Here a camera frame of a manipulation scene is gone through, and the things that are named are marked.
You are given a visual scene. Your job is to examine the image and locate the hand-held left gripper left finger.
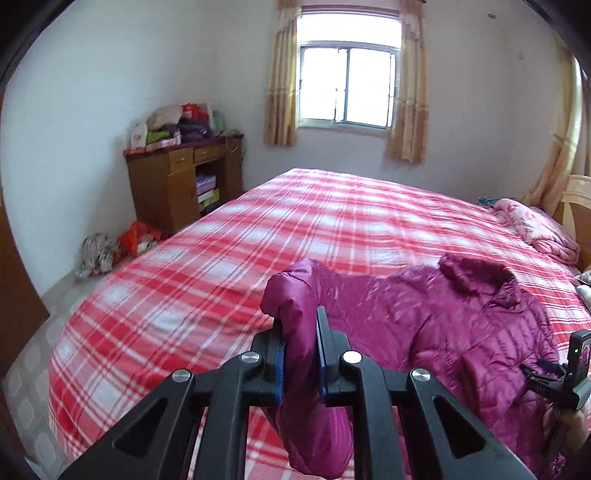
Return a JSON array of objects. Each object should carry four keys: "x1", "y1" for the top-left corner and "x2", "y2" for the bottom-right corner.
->
[{"x1": 58, "y1": 320, "x2": 287, "y2": 480}]

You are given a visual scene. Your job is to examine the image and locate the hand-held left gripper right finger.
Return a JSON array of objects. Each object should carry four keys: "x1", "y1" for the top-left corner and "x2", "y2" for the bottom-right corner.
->
[{"x1": 315, "y1": 307, "x2": 539, "y2": 480}]

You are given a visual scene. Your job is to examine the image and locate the magenta puffer jacket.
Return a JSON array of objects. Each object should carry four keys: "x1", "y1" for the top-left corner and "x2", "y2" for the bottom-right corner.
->
[{"x1": 261, "y1": 253, "x2": 575, "y2": 480}]

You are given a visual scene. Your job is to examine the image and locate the purple clothes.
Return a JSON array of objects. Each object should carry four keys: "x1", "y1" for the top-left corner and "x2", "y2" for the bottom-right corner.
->
[{"x1": 178, "y1": 117, "x2": 213, "y2": 143}]

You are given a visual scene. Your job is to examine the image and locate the person's right hand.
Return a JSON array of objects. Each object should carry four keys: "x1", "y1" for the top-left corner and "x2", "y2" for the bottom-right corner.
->
[{"x1": 542, "y1": 405, "x2": 588, "y2": 459}]

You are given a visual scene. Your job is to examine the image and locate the white pillow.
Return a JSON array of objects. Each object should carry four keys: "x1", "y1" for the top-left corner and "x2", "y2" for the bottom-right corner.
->
[{"x1": 575, "y1": 282, "x2": 591, "y2": 319}]

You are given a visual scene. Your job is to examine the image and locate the pink floral quilt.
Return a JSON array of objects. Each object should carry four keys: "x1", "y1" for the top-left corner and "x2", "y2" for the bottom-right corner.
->
[{"x1": 493, "y1": 198, "x2": 581, "y2": 265}]

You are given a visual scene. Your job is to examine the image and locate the bed with red plaid sheet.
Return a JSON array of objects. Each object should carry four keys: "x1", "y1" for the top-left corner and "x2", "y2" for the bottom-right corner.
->
[{"x1": 48, "y1": 167, "x2": 591, "y2": 472}]

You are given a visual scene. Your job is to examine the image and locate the wooden headboard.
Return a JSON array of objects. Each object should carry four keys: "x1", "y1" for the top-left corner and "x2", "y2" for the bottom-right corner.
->
[{"x1": 551, "y1": 174, "x2": 591, "y2": 273}]

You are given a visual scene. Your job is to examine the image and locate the orange plastic bag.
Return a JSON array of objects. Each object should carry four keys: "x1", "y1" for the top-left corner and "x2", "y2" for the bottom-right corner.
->
[{"x1": 117, "y1": 222, "x2": 162, "y2": 258}]

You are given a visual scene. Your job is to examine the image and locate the stack of boxes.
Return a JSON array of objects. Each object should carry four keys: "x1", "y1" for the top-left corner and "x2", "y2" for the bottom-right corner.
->
[{"x1": 196, "y1": 174, "x2": 220, "y2": 206}]

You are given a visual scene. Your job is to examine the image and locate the brown wooden desk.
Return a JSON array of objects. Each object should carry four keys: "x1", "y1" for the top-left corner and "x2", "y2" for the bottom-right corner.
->
[{"x1": 123, "y1": 134, "x2": 245, "y2": 238}]

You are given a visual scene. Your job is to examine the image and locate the long yellow curtain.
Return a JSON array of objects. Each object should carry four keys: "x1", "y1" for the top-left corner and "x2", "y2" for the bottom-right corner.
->
[{"x1": 522, "y1": 46, "x2": 583, "y2": 215}]

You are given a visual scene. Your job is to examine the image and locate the patterned grey bag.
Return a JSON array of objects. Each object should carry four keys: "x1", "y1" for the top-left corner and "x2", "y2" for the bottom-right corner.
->
[{"x1": 76, "y1": 233, "x2": 116, "y2": 278}]

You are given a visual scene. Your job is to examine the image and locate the red plastic bag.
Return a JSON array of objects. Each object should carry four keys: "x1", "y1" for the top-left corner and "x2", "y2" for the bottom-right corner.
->
[{"x1": 181, "y1": 102, "x2": 211, "y2": 121}]

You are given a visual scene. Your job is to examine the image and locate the brown wooden door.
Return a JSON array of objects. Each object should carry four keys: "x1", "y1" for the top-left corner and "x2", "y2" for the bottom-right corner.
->
[{"x1": 0, "y1": 198, "x2": 51, "y2": 365}]

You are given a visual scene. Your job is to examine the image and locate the white plastic bag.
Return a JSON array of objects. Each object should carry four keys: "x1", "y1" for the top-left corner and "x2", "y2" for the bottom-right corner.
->
[{"x1": 129, "y1": 119, "x2": 149, "y2": 149}]

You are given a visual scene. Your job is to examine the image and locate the yellow window curtain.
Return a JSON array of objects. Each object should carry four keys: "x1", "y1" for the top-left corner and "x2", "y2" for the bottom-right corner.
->
[
  {"x1": 263, "y1": 0, "x2": 303, "y2": 148},
  {"x1": 385, "y1": 0, "x2": 430, "y2": 165}
]

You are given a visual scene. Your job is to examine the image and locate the window with metal frame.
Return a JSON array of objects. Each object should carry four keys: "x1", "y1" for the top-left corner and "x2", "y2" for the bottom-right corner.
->
[{"x1": 295, "y1": 9, "x2": 402, "y2": 132}]

